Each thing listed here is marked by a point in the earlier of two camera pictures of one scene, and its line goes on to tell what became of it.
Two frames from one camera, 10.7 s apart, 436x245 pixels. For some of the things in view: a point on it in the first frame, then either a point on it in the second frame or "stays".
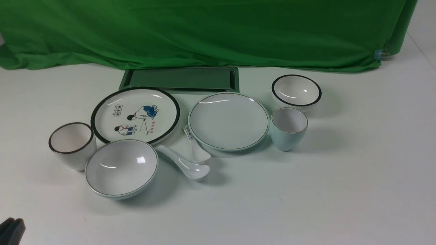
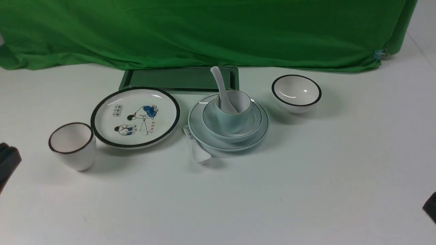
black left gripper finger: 11,231 to 10,159
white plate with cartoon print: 139,113 stays
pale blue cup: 287,127 to 234,123
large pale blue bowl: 117,169 to 214,128
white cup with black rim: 75,144 stays
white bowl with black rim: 295,91 stays
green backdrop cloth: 327,35 stays
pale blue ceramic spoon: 190,170 to 226,105
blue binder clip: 379,54 stays
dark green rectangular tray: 182,80 stays
